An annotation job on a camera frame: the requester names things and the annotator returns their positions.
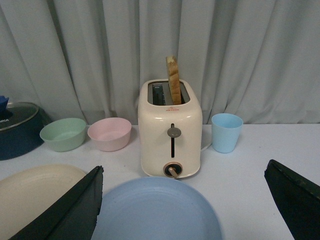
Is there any cream plastic plate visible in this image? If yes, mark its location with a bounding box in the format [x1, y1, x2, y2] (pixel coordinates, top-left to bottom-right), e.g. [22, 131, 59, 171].
[0, 164, 86, 240]

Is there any pink plastic bowl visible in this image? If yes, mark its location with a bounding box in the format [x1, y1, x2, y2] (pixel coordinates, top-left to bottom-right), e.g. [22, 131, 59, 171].
[87, 117, 132, 152]

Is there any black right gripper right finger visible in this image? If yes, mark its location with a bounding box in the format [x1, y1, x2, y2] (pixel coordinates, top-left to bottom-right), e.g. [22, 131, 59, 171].
[264, 159, 320, 240]

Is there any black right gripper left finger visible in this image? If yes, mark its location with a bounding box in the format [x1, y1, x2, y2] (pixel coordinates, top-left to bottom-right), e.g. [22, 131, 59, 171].
[11, 166, 104, 240]

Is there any dark blue saucepan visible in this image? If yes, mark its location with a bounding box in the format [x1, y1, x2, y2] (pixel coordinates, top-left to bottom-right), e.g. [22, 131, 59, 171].
[0, 106, 45, 161]

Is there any toasted bread slice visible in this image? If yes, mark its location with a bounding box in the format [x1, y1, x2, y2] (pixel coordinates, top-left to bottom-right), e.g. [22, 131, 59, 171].
[166, 55, 182, 105]

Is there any cream white toaster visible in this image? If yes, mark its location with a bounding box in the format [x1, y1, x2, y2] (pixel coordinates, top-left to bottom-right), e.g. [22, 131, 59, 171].
[138, 79, 203, 179]

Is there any green plastic bowl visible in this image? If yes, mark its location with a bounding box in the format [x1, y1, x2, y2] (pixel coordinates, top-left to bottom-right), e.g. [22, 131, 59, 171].
[39, 118, 87, 152]

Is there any glass pot lid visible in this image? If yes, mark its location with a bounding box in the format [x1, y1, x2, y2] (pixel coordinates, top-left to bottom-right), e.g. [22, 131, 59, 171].
[0, 95, 39, 132]

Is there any light blue plastic cup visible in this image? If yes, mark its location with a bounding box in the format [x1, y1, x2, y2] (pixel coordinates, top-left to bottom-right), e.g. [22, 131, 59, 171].
[211, 113, 243, 154]

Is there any grey curtain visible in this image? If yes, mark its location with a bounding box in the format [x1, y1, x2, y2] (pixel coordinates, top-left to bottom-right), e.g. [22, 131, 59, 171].
[0, 0, 320, 124]

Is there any blue plastic plate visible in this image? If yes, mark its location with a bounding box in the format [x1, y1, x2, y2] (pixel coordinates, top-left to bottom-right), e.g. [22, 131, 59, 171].
[92, 177, 223, 240]

